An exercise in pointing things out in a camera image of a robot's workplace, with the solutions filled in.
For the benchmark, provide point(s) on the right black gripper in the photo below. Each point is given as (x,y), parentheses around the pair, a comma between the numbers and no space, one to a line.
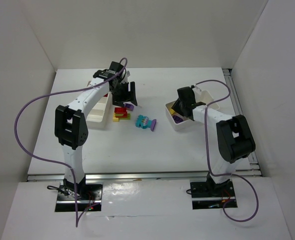
(178,107)

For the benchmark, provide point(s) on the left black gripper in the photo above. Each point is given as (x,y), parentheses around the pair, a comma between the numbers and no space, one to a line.
(123,92)

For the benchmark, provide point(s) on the purple printed lego brick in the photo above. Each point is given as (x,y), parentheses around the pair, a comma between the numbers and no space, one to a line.
(129,107)

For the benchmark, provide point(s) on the red yellow green lego pile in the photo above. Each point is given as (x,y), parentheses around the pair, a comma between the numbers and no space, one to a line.
(120,113)

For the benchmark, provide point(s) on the yellow lego brick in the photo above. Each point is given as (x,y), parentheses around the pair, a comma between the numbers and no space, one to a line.
(172,111)

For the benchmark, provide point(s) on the teal character lego figure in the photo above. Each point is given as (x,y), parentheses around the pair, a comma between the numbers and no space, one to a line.
(143,122)

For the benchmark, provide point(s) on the purple curved lego base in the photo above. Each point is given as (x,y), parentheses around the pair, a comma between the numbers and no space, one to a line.
(153,125)

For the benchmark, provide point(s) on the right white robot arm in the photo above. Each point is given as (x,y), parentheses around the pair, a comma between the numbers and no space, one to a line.
(234,138)

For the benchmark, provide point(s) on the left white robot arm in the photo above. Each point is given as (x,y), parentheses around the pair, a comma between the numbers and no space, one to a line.
(70,125)

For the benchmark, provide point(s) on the right white divided tray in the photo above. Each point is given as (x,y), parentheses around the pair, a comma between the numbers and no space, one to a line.
(201,95)

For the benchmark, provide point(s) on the white divided tray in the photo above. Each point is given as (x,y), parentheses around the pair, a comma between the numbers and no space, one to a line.
(201,95)
(97,107)

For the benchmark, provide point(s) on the left white divided tray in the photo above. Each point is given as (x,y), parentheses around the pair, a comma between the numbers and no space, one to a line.
(97,107)

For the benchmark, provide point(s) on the aluminium rail front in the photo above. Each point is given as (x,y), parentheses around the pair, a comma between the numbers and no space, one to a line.
(122,176)

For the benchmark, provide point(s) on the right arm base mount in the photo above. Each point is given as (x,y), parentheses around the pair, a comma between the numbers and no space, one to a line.
(210,195)

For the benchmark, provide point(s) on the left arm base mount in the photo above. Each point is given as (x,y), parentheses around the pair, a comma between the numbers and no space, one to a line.
(89,196)

